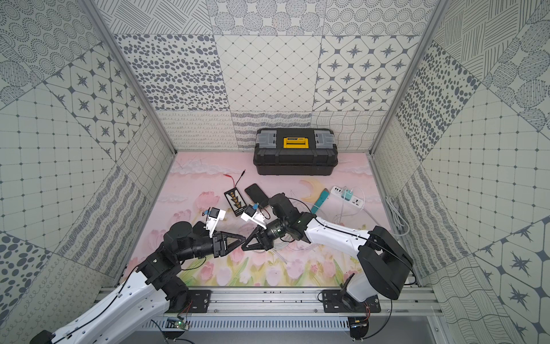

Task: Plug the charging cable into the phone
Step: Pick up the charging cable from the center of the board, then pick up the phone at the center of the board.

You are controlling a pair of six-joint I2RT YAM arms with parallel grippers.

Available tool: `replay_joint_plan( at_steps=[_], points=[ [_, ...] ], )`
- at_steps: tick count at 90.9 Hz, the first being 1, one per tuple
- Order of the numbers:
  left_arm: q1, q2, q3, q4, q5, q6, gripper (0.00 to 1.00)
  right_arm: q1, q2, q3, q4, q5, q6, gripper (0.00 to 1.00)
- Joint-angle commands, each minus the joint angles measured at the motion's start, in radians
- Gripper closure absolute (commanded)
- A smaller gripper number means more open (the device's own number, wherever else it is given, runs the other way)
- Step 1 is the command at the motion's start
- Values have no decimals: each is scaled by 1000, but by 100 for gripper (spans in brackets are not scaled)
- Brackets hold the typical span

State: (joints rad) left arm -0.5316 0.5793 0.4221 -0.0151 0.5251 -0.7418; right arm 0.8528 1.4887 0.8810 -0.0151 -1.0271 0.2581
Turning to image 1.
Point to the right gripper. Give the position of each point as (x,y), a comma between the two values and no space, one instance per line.
(260,233)

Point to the black toolbox yellow handle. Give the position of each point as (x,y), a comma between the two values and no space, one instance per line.
(295,152)

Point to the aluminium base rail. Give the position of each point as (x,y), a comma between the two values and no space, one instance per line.
(281,302)

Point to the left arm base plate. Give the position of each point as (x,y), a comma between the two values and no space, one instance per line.
(192,301)

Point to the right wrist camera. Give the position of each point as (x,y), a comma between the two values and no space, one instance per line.
(253,214)

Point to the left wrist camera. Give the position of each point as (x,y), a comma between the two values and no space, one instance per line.
(213,217)

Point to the white power strip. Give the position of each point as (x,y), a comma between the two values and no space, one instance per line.
(348,196)

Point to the black balance charging board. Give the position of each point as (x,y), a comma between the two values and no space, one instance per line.
(236,201)

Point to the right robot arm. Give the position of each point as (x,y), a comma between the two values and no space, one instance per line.
(385,263)

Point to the phone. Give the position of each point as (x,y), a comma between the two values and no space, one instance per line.
(257,196)

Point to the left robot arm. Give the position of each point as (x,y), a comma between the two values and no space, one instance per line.
(150,290)

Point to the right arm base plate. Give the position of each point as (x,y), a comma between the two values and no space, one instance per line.
(336,301)

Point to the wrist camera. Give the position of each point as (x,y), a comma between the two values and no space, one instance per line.
(253,214)
(213,217)

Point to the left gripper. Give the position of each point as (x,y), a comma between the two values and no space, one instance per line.
(217,245)

